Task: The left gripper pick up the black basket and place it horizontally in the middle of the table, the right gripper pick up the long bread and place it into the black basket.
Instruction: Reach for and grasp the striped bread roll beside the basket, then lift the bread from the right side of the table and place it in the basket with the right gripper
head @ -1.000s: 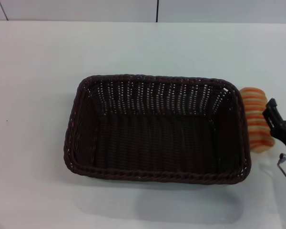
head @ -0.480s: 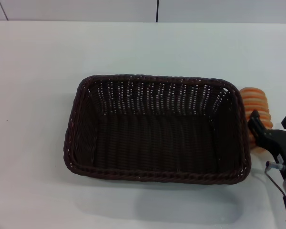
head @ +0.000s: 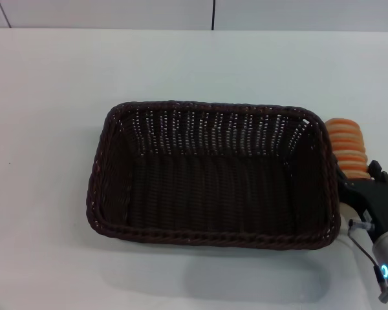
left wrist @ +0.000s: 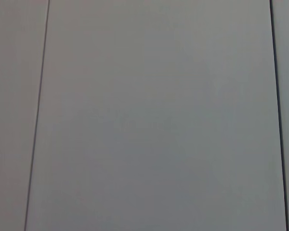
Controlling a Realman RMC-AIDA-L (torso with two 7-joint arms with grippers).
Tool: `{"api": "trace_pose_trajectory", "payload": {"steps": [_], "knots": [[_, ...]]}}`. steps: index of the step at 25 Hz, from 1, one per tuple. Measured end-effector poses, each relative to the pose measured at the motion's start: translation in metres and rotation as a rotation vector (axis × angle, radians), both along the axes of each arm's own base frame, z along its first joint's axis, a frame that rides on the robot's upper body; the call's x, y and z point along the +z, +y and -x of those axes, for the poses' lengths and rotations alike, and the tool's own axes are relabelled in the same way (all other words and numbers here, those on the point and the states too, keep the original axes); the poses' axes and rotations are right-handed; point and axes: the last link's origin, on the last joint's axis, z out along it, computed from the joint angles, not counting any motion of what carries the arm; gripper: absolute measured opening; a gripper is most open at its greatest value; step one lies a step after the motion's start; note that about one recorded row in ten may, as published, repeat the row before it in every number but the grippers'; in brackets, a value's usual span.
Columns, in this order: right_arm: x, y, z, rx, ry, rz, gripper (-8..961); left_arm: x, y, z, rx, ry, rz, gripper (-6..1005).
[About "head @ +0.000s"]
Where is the dark brown woven basket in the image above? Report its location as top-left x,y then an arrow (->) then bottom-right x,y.
85,99 -> 342,251

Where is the thin right arm cable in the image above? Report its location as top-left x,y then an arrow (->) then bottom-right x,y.
347,229 -> 388,304

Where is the orange striped bread roll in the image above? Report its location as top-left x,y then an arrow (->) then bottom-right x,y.
324,118 -> 372,223

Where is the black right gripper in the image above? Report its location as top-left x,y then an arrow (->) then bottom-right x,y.
332,154 -> 388,239

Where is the silver metal plug connector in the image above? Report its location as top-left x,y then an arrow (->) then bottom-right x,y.
347,219 -> 376,232

